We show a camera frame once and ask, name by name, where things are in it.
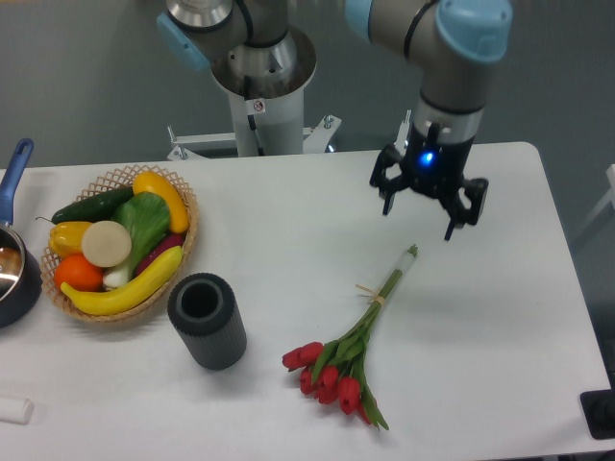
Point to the red tulip bouquet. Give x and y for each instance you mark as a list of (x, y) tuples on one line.
[(335, 371)]

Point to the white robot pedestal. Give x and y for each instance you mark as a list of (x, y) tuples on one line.
[(265, 89)]

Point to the beige round disc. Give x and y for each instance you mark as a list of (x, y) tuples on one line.
[(106, 244)]

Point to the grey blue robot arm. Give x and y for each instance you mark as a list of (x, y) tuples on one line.
[(457, 45)]

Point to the green cucumber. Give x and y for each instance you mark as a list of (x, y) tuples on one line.
[(92, 209)]

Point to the yellow squash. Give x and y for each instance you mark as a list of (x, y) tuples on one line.
[(152, 182)]

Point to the white cylinder object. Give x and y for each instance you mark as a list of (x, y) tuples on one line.
[(15, 410)]

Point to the yellow bell pepper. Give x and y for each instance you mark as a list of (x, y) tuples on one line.
[(65, 239)]

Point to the blue handled saucepan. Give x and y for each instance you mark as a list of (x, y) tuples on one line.
[(20, 274)]

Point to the dark grey ribbed vase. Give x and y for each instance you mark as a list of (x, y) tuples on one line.
[(203, 310)]

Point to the white furniture piece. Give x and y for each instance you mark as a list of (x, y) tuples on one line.
[(598, 215)]

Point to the woven wicker basket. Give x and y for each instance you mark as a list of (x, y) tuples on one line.
[(117, 178)]

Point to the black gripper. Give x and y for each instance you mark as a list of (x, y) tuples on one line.
[(435, 169)]

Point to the white metal base frame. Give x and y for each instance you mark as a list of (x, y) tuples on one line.
[(318, 139)]

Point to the green leafy bok choy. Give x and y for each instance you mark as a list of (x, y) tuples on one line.
[(146, 217)]

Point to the yellow banana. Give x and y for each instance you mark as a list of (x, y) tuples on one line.
[(130, 295)]

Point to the purple eggplant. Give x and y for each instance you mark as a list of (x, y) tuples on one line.
[(169, 241)]

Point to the orange fruit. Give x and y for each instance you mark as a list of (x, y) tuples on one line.
[(79, 273)]

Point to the black device at edge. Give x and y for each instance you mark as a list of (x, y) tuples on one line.
[(598, 409)]

